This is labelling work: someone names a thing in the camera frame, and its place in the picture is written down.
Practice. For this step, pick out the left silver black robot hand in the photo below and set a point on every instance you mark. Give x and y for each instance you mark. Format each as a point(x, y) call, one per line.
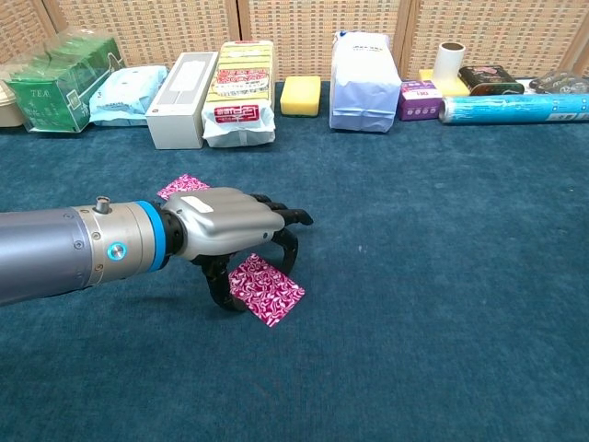
point(221, 221)

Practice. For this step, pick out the yellow sponge multipack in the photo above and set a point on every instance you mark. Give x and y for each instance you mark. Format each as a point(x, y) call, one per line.
point(239, 92)

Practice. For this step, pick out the long white cardboard box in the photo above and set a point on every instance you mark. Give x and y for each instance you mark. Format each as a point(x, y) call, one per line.
point(175, 124)

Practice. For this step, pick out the light blue wet wipes pack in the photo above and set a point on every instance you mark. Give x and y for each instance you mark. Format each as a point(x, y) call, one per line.
point(124, 96)

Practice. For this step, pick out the teal felt table cover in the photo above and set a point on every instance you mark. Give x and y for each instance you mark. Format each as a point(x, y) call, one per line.
point(391, 276)

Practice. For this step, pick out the white paper bag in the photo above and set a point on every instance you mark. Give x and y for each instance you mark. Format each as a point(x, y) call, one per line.
point(363, 92)

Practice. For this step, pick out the woven bamboo folding screen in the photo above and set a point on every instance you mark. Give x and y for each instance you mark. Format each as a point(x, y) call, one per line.
point(303, 37)

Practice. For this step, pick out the clear box green tea bags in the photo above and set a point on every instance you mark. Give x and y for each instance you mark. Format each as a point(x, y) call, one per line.
point(46, 101)

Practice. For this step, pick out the small purple box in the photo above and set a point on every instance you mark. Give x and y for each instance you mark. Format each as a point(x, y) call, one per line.
point(416, 103)

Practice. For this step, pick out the beige lidded food container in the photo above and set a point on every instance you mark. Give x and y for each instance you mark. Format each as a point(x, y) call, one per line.
point(9, 110)

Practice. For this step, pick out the white roll cardboard core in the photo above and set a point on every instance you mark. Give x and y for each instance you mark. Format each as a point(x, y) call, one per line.
point(448, 64)

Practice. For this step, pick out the dark green tin can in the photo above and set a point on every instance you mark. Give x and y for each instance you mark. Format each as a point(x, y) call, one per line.
point(488, 78)

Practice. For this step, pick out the blue cling film roll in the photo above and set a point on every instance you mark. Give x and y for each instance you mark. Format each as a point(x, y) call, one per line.
point(506, 109)

